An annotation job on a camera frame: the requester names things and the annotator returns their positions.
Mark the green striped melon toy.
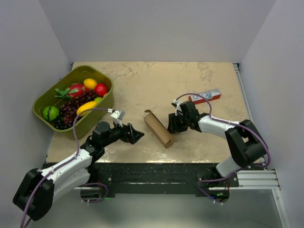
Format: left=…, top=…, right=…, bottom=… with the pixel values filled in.
left=42, top=106, right=59, bottom=122

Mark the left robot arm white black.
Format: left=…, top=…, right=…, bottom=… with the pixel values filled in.
left=12, top=122, right=144, bottom=221

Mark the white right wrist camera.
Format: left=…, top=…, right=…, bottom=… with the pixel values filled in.
left=172, top=100, right=183, bottom=116

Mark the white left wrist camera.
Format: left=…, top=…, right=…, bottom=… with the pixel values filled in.
left=110, top=110, right=125, bottom=127

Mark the pink dragon fruit toy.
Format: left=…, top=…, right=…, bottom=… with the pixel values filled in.
left=55, top=84, right=89, bottom=99

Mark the red silver toothpaste box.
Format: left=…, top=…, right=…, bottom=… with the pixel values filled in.
left=188, top=89, right=222, bottom=105

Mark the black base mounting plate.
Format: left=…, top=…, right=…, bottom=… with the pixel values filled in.
left=89, top=162, right=238, bottom=198

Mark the yellow lemon toy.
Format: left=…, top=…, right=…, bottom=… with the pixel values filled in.
left=83, top=78, right=97, bottom=90

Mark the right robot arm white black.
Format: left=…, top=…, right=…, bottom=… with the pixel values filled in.
left=168, top=100, right=269, bottom=187

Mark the yellow mango toy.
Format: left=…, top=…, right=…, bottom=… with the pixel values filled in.
left=76, top=101, right=97, bottom=116

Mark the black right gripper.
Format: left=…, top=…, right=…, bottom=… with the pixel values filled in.
left=167, top=112, right=190, bottom=133

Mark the brown cardboard paper box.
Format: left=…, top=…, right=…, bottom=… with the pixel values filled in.
left=144, top=110, right=173, bottom=149

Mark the purple grape bunch toy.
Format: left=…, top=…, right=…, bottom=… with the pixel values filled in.
left=58, top=90, right=97, bottom=128

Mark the small green lime toy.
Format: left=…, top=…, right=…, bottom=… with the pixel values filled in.
left=94, top=97, right=103, bottom=103

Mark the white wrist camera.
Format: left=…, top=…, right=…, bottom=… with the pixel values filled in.
left=110, top=110, right=125, bottom=127
left=172, top=100, right=183, bottom=116

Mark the dark blue grape bunch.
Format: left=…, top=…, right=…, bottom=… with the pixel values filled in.
left=53, top=118, right=69, bottom=130

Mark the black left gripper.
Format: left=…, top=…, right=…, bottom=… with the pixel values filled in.
left=102, top=119, right=143, bottom=147

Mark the red apple toy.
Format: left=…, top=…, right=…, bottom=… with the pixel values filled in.
left=94, top=83, right=109, bottom=97

